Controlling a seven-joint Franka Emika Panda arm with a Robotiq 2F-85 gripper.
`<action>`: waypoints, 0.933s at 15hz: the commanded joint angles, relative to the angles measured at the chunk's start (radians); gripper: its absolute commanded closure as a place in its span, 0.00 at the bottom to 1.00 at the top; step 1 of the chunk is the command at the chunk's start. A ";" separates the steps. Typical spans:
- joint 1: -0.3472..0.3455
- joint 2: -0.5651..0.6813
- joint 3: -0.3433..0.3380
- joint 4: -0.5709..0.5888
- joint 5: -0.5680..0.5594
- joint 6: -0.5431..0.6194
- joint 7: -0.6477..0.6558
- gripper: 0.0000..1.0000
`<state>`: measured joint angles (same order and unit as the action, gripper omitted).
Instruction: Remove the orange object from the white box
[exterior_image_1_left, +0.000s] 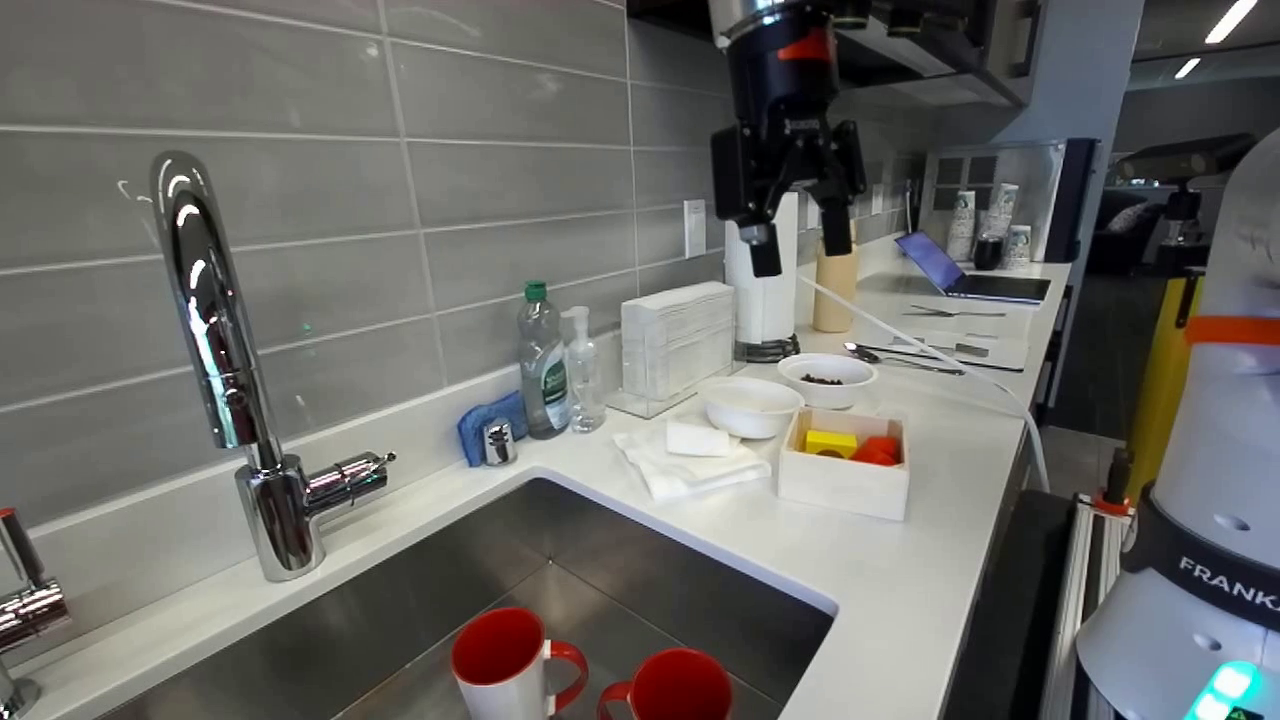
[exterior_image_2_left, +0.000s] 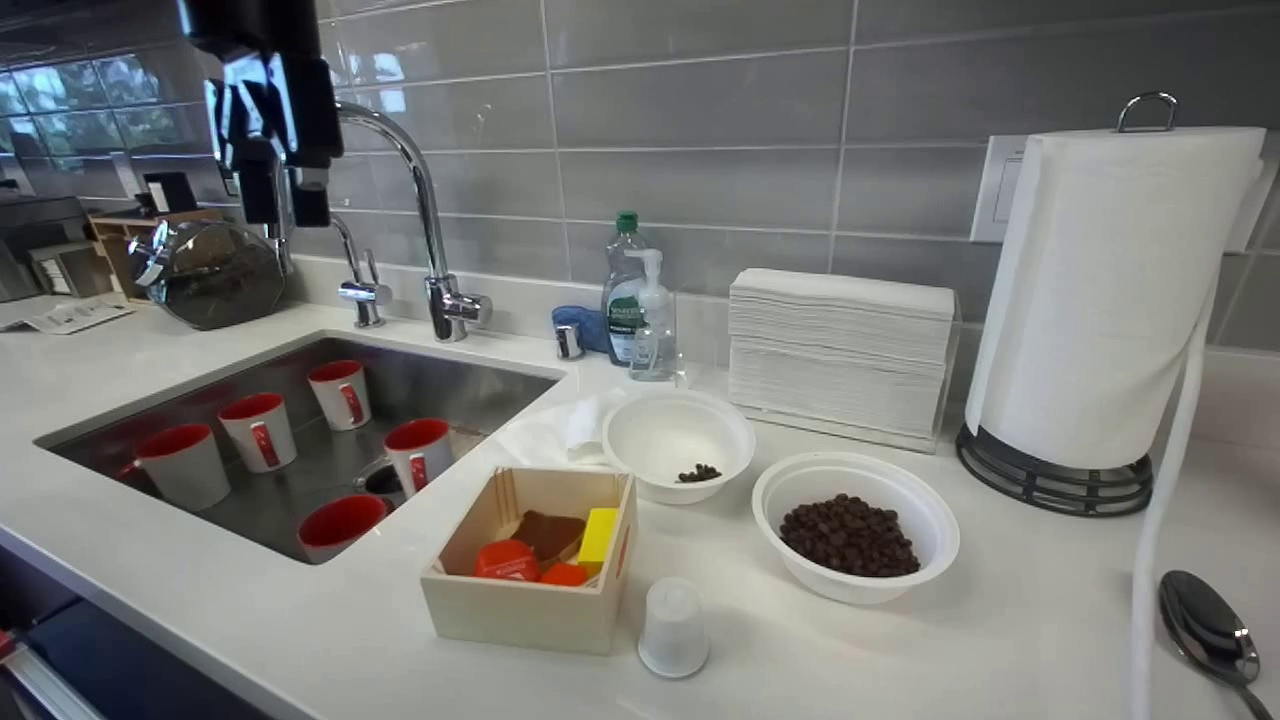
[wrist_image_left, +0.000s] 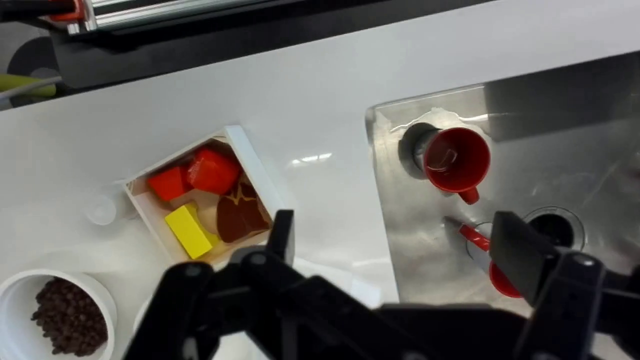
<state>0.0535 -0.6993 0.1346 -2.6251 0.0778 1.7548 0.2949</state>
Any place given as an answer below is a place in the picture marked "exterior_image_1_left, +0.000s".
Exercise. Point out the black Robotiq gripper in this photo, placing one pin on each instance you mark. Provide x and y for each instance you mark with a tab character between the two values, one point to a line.
784	83

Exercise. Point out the orange round squeeze toy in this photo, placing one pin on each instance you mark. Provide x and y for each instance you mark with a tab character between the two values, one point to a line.
876	448

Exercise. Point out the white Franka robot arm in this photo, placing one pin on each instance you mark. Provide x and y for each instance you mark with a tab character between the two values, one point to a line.
1224	467

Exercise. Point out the white square box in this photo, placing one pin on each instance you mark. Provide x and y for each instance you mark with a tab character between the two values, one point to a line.
842	484

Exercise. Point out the brown cardboard cylinder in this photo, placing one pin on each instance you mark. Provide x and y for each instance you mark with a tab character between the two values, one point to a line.
839	296

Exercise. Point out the white paper towel roll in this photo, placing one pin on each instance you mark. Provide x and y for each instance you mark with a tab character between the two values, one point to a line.
760	301

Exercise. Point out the black paper towel holder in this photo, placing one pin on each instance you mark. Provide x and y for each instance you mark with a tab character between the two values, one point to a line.
767	352

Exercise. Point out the white bowl with beans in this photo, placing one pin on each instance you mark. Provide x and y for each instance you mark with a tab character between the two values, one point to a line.
825	376

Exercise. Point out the white folded napkin stack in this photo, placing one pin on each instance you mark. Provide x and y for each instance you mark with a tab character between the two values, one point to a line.
675	340

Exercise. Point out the empty white bowl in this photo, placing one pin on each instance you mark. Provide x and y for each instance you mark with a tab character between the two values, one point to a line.
748	405

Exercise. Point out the white and black bottle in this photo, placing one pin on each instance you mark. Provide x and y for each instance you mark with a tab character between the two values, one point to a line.
993	234

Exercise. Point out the yellow block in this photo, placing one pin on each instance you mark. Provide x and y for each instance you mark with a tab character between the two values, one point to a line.
829	443

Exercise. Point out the small white bottle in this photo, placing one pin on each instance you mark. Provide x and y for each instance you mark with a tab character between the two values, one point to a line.
1022	246

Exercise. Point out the loose white napkins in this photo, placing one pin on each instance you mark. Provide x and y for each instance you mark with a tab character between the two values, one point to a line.
685	462

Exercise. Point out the small clear pump bottle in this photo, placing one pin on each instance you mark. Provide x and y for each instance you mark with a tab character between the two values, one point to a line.
585	381

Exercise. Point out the green cap dish soap bottle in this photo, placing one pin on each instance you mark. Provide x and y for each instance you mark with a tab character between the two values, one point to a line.
542	364

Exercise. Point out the blue sponge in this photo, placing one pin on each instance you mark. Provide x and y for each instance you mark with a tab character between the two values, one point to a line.
476	424

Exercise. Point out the red and white mug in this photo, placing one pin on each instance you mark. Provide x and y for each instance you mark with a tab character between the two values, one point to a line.
675	691
500	664

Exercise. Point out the stainless steel sink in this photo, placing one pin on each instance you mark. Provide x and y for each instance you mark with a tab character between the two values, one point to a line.
403	612

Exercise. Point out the tall chrome faucet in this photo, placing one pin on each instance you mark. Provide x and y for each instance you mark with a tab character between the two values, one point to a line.
212	344

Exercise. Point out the small chrome tap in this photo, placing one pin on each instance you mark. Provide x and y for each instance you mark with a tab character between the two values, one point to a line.
26	607

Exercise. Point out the white wall outlet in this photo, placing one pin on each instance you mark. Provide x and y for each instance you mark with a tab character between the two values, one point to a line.
694	225

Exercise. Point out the yellow post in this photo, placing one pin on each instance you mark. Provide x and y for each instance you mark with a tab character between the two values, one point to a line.
1158	385

